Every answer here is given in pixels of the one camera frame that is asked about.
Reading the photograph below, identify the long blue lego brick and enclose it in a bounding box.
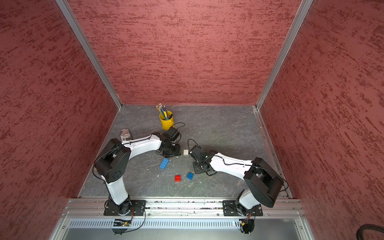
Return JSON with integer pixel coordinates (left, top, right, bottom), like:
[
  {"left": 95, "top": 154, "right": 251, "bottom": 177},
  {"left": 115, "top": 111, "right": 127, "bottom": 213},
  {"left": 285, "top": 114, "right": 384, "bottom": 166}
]
[{"left": 159, "top": 158, "right": 170, "bottom": 170}]

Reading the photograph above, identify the small blue lego brick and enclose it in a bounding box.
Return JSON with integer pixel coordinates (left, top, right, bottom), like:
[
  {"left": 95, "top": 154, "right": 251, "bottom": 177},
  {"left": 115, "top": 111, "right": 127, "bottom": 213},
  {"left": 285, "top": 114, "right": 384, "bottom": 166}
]
[{"left": 187, "top": 173, "right": 194, "bottom": 180}]

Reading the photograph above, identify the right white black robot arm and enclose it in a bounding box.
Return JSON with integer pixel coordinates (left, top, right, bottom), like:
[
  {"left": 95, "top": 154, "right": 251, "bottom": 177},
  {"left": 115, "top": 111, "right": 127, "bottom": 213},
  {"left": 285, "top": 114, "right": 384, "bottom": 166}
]
[{"left": 189, "top": 147, "right": 285, "bottom": 216}]

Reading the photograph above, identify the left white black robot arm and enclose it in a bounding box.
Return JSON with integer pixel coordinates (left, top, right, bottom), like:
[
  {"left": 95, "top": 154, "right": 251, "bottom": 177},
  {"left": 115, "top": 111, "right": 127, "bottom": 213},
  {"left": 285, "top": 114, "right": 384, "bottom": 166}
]
[{"left": 93, "top": 132, "right": 181, "bottom": 216}]

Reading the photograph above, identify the yellow pencil cup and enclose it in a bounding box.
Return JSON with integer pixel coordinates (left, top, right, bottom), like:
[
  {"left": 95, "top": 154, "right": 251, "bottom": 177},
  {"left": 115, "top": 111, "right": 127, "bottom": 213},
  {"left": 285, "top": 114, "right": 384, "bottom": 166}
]
[{"left": 159, "top": 111, "right": 175, "bottom": 131}]

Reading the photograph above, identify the bundle of coloured pencils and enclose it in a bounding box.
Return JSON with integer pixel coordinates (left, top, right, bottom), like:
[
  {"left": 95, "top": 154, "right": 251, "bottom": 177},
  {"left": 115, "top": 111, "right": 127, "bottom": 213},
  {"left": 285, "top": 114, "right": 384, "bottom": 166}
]
[{"left": 156, "top": 104, "right": 169, "bottom": 120}]

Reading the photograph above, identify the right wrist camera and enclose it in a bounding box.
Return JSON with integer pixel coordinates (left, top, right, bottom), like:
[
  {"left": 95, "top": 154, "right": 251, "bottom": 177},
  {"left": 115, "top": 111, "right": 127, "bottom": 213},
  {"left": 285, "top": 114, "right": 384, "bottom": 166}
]
[{"left": 189, "top": 145, "right": 206, "bottom": 162}]

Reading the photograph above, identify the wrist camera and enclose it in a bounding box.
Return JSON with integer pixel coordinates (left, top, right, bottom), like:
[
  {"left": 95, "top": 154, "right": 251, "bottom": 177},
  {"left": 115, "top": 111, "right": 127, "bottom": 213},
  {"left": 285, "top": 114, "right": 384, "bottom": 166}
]
[
  {"left": 164, "top": 127, "right": 180, "bottom": 142},
  {"left": 189, "top": 145, "right": 206, "bottom": 162}
]

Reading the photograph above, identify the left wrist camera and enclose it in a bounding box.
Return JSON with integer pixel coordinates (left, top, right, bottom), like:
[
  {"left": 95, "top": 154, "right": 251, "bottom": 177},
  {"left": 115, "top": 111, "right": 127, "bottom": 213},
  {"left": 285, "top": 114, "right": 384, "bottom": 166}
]
[{"left": 164, "top": 127, "right": 180, "bottom": 142}]

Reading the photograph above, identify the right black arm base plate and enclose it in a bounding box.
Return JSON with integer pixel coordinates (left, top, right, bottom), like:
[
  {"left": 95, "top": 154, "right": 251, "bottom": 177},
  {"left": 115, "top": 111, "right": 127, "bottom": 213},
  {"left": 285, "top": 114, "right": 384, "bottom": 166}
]
[{"left": 223, "top": 201, "right": 263, "bottom": 217}]

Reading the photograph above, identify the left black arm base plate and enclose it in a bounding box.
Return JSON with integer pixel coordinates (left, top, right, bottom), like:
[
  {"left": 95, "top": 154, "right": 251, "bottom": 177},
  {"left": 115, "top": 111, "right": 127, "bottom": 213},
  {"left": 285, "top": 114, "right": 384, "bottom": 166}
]
[{"left": 104, "top": 199, "right": 147, "bottom": 217}]

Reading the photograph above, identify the aluminium front rail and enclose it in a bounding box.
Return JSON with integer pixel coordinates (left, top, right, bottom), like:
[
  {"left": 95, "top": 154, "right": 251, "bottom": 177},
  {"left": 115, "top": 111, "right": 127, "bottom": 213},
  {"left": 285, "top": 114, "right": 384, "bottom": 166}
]
[{"left": 61, "top": 197, "right": 307, "bottom": 219}]

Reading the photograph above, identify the black cable bottom right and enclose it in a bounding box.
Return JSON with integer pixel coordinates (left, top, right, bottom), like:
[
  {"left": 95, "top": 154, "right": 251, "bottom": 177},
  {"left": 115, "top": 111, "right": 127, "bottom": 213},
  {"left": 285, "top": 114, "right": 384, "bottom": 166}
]
[{"left": 356, "top": 223, "right": 384, "bottom": 240}]

